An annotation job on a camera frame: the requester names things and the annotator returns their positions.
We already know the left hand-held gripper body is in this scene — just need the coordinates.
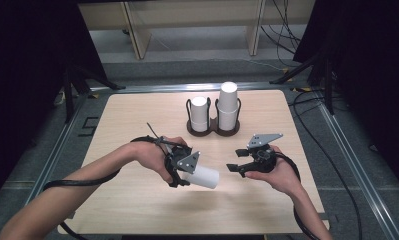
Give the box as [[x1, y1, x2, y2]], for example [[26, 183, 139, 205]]
[[164, 145, 202, 188]]

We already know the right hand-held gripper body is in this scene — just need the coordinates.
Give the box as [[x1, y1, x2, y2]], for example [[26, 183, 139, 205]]
[[244, 132, 284, 175]]

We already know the white paper cup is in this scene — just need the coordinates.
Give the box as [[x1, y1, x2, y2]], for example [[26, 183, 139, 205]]
[[186, 164, 220, 190]]

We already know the dark double cup holder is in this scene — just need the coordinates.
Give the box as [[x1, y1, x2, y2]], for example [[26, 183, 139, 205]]
[[185, 97, 242, 138]]

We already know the short stack of white cups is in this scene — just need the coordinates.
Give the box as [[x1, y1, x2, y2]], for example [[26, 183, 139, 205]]
[[190, 96, 209, 133]]

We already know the person's right hand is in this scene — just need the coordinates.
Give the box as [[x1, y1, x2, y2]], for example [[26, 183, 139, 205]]
[[244, 144, 302, 197]]

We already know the person's left hand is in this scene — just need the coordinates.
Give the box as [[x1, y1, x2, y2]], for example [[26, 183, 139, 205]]
[[132, 135, 189, 186]]

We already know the tall stack of white cups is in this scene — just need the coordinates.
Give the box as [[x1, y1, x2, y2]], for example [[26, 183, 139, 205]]
[[217, 81, 239, 132]]

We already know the black tripod stand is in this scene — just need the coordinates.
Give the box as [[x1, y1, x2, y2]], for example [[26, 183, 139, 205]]
[[61, 64, 127, 125], [269, 49, 337, 116]]

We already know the black curtain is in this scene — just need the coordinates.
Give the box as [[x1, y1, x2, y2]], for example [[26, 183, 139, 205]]
[[0, 0, 109, 209], [292, 0, 399, 198]]

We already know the light wooden shelf unit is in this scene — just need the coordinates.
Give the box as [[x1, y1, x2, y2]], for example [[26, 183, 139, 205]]
[[77, 0, 317, 61]]

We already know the right hand-held gripper black cable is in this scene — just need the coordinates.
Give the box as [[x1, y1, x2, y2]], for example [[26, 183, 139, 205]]
[[276, 151, 322, 240]]

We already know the hand-held gripper black cable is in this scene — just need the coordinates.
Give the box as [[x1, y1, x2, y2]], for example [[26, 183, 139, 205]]
[[276, 151, 322, 240], [42, 122, 192, 240]]

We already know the long black floor cable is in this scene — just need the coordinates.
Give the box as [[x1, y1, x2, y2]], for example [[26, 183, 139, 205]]
[[287, 89, 364, 240]]

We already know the metal floor rail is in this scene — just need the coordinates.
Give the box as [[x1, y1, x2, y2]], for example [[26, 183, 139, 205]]
[[315, 98, 399, 240], [6, 94, 90, 240]]

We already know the left hand-held gripper black cable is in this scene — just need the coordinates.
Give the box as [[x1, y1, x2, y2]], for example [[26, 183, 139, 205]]
[[42, 122, 192, 240]]

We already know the bundle of black cables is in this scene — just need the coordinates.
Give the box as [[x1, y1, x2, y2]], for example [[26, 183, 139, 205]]
[[259, 0, 304, 69]]

